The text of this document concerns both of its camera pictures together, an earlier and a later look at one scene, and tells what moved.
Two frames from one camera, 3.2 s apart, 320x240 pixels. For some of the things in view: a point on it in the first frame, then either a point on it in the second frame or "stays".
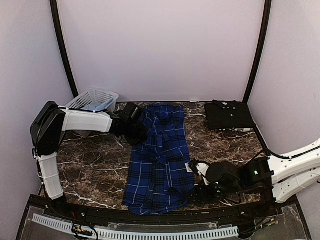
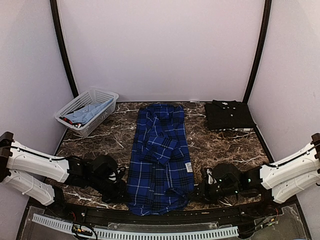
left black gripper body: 134,134 → 110,193
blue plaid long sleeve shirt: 160,178 stays
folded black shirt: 226,114 stays
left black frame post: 58,21 stays
